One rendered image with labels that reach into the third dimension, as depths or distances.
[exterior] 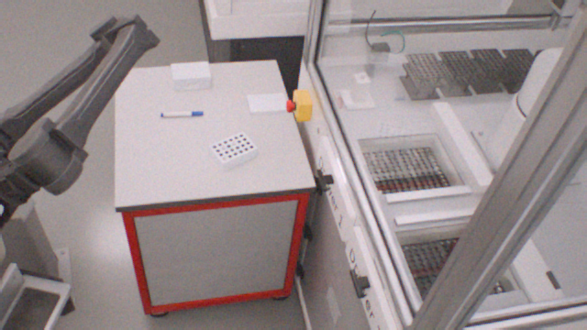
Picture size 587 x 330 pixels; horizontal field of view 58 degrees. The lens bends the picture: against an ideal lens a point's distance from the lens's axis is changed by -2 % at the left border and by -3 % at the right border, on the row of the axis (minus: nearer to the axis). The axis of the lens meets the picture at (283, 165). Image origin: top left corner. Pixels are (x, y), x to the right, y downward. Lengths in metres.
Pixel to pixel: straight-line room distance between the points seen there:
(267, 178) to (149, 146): 0.38
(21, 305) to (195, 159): 0.75
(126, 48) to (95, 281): 1.37
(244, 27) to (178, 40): 1.46
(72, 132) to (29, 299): 0.33
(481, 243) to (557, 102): 0.26
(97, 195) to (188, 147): 0.99
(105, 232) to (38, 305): 1.39
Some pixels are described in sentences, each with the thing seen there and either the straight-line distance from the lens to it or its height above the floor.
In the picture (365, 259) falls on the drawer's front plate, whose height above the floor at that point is 0.93.
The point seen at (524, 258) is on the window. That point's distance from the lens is 0.91.
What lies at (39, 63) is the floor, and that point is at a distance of 3.43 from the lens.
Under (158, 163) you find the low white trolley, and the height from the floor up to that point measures 0.76.
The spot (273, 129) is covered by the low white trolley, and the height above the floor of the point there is 0.76.
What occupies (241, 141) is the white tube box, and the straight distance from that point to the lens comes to 1.66.
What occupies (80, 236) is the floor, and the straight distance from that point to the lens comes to 2.49.
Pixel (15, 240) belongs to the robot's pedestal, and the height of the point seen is 0.45.
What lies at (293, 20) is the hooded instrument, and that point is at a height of 0.87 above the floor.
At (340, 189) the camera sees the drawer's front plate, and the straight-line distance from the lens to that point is 1.40.
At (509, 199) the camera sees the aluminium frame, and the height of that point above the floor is 1.45.
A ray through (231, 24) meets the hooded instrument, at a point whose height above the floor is 0.87.
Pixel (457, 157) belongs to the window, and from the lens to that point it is 0.91.
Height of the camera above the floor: 1.98
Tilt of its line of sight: 47 degrees down
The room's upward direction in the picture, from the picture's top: 7 degrees clockwise
